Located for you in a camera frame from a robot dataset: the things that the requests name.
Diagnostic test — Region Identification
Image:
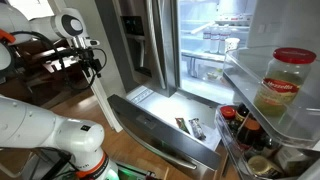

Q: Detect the red green tomato packet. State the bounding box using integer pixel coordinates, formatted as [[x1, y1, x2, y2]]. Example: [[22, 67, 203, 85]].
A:
[[174, 117, 191, 135]]

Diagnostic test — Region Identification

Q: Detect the brown leather sofa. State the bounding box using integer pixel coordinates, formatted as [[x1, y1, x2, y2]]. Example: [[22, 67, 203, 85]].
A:
[[13, 39, 68, 56]]

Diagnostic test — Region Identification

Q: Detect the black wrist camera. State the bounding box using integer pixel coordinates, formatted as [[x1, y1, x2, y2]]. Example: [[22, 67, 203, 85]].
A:
[[68, 47, 94, 62]]

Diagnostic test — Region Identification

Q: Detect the long steel fridge door handle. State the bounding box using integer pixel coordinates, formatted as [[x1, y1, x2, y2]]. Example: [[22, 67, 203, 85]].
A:
[[144, 0, 168, 91]]

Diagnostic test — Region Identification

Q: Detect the water and ice dispenser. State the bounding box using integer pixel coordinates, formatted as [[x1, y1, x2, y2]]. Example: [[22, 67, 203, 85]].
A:
[[120, 14, 153, 78]]

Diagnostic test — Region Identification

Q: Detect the large clear door bin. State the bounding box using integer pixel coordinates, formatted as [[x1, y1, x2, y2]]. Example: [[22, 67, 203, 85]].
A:
[[222, 44, 320, 149]]

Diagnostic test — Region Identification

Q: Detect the lit fridge interior cabinet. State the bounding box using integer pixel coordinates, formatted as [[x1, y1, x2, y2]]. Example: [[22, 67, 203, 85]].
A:
[[176, 0, 258, 105]]

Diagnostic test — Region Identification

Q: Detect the jar with yellow lid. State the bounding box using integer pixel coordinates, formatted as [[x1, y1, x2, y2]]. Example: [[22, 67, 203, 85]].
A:
[[248, 154, 284, 179]]

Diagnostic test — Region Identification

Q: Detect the white paper cup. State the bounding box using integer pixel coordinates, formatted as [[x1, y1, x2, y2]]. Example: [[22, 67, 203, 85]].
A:
[[224, 37, 241, 54]]

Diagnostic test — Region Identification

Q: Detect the glass fridge shelf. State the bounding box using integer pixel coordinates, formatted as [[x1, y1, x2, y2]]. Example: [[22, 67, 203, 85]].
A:
[[180, 49, 228, 64]]

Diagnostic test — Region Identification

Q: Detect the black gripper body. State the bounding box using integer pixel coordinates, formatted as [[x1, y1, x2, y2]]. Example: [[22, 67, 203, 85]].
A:
[[79, 57, 102, 72]]

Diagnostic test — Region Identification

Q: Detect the small jar with red lid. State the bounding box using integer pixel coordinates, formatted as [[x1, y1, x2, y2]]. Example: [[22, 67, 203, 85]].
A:
[[219, 105, 237, 126]]

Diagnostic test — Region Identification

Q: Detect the brown bottle orange cap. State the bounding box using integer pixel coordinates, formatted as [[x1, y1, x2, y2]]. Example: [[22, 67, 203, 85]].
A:
[[237, 118, 262, 148]]

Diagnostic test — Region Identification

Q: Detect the curved freezer drawer handle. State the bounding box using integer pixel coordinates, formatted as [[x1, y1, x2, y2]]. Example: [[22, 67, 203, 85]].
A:
[[113, 109, 198, 171]]

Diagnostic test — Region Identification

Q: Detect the white carton box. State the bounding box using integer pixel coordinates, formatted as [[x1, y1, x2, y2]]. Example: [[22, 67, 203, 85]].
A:
[[274, 146, 311, 174]]

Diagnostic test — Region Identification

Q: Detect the clear door bin with bottles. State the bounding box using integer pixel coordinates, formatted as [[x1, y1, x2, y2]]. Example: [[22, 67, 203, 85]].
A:
[[214, 104, 320, 180]]

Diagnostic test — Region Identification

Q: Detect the dark wooden coffee table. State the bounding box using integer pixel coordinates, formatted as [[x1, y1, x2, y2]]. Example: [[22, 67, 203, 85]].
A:
[[41, 49, 81, 74]]

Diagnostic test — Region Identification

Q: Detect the clear water bottle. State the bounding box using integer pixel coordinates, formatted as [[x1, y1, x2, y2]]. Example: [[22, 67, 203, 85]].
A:
[[209, 24, 221, 54], [218, 24, 231, 55], [202, 26, 212, 53]]

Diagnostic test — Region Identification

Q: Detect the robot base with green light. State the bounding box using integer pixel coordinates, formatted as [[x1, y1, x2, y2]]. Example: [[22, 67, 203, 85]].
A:
[[108, 159, 158, 180]]

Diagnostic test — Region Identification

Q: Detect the pickle jar with red lid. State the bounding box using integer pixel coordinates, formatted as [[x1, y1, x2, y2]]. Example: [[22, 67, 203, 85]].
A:
[[253, 47, 318, 118]]

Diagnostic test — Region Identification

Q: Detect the bright window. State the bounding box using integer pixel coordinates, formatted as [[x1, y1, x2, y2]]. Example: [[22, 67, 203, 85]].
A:
[[8, 0, 54, 21]]

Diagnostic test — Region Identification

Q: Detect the open white fridge door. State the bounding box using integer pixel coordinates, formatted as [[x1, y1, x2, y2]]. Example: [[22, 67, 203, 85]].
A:
[[214, 0, 320, 180]]

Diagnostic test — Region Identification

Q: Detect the dark purple tomato packet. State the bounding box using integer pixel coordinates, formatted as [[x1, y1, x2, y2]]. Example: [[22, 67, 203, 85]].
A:
[[188, 117, 207, 140]]

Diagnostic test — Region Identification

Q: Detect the stainless freezer drawer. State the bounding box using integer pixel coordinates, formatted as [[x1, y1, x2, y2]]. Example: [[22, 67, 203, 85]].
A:
[[107, 84, 231, 180]]

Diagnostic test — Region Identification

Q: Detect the dark sauce bottle black cap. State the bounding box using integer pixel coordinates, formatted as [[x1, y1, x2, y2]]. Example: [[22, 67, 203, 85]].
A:
[[233, 103, 250, 133]]

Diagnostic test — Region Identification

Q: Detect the stainless fridge door with dispenser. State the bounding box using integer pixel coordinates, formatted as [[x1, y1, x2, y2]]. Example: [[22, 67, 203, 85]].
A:
[[94, 0, 181, 98]]

